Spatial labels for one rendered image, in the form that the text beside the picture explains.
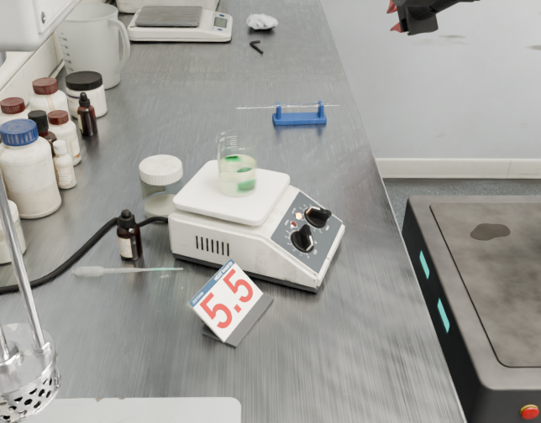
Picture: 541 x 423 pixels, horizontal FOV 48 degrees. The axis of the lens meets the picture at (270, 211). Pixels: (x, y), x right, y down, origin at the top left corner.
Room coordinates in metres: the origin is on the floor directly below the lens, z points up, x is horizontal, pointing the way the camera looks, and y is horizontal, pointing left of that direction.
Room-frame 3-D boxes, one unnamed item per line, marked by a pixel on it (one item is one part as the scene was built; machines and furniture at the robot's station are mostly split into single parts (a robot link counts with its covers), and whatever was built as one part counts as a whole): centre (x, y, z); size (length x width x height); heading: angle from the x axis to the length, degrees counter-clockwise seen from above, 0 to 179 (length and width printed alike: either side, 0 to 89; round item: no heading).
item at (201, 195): (0.66, 0.05, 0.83); 0.12 x 0.12 x 0.01; 71
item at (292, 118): (1.05, -0.05, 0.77); 0.10 x 0.03 x 0.04; 97
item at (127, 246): (0.63, 0.18, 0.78); 0.03 x 0.03 x 0.07
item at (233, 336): (0.52, 0.04, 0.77); 0.09 x 0.06 x 0.04; 153
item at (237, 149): (0.66, 0.04, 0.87); 0.06 x 0.05 x 0.08; 118
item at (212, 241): (0.65, 0.02, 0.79); 0.22 x 0.13 x 0.08; 71
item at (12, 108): (0.89, 0.41, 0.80); 0.06 x 0.06 x 0.10
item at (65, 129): (0.88, 0.34, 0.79); 0.05 x 0.05 x 0.09
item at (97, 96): (1.07, 0.35, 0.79); 0.07 x 0.07 x 0.07
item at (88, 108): (0.98, 0.33, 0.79); 0.03 x 0.03 x 0.08
